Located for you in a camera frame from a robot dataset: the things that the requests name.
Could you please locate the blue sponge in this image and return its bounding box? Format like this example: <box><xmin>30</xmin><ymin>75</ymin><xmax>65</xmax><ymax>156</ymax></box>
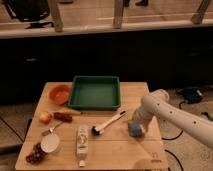
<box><xmin>128</xmin><ymin>122</ymin><xmax>144</xmax><ymax>137</ymax></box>

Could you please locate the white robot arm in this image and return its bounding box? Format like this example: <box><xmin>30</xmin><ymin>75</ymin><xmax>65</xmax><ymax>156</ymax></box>
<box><xmin>132</xmin><ymin>89</ymin><xmax>213</xmax><ymax>149</ymax></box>

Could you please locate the green plastic tray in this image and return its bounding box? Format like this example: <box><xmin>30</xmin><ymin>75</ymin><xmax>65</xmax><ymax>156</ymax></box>
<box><xmin>68</xmin><ymin>76</ymin><xmax>121</xmax><ymax>110</ymax></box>

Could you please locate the white dish brush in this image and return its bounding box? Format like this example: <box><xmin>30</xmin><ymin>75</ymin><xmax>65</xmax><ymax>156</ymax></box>
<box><xmin>91</xmin><ymin>111</ymin><xmax>126</xmax><ymax>136</ymax></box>

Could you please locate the blue box on floor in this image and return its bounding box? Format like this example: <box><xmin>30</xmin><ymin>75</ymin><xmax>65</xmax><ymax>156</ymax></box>
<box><xmin>177</xmin><ymin>87</ymin><xmax>203</xmax><ymax>104</ymax></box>

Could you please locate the white plastic bottle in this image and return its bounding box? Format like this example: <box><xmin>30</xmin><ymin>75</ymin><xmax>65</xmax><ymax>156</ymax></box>
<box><xmin>76</xmin><ymin>125</ymin><xmax>89</xmax><ymax>167</ymax></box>

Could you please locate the yellow banana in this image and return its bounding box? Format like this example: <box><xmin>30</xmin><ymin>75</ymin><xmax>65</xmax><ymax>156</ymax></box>
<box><xmin>59</xmin><ymin>108</ymin><xmax>82</xmax><ymax>115</ymax></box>

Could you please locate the red sausage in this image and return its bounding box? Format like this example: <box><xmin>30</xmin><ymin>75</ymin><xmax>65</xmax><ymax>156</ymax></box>
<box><xmin>54</xmin><ymin>112</ymin><xmax>72</xmax><ymax>122</ymax></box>

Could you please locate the orange bowl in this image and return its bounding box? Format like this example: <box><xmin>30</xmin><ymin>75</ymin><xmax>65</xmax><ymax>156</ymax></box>
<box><xmin>49</xmin><ymin>85</ymin><xmax>70</xmax><ymax>105</ymax></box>

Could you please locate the white cup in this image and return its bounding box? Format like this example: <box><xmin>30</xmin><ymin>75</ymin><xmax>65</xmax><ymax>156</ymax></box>
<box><xmin>41</xmin><ymin>133</ymin><xmax>60</xmax><ymax>153</ymax></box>

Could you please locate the bunch of red grapes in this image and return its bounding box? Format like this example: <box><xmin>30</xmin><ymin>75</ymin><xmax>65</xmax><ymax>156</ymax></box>
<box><xmin>26</xmin><ymin>143</ymin><xmax>46</xmax><ymax>164</ymax></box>

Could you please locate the black office chair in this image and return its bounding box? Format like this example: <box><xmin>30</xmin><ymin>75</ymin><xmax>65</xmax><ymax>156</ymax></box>
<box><xmin>3</xmin><ymin>0</ymin><xmax>54</xmax><ymax>29</ymax></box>

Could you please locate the black cable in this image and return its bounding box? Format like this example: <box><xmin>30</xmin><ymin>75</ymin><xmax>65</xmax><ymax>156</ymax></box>
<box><xmin>161</xmin><ymin>99</ymin><xmax>191</xmax><ymax>171</ymax></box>

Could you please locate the wooden railing post right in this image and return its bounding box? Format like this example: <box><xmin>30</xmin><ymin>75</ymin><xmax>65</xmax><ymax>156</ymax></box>
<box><xmin>191</xmin><ymin>0</ymin><xmax>212</xmax><ymax>25</ymax></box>

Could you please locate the wooden railing post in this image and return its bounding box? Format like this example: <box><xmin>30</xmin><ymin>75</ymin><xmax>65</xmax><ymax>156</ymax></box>
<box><xmin>47</xmin><ymin>0</ymin><xmax>63</xmax><ymax>32</ymax></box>
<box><xmin>113</xmin><ymin>0</ymin><xmax>124</xmax><ymax>29</ymax></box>
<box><xmin>191</xmin><ymin>0</ymin><xmax>212</xmax><ymax>25</ymax></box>

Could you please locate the wooden railing post middle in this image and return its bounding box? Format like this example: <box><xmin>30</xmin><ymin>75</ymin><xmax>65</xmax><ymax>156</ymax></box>
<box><xmin>113</xmin><ymin>0</ymin><xmax>124</xmax><ymax>29</ymax></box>

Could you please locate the wooden railing post left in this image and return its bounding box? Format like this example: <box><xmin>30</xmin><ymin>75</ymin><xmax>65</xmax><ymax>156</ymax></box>
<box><xmin>47</xmin><ymin>0</ymin><xmax>63</xmax><ymax>32</ymax></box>

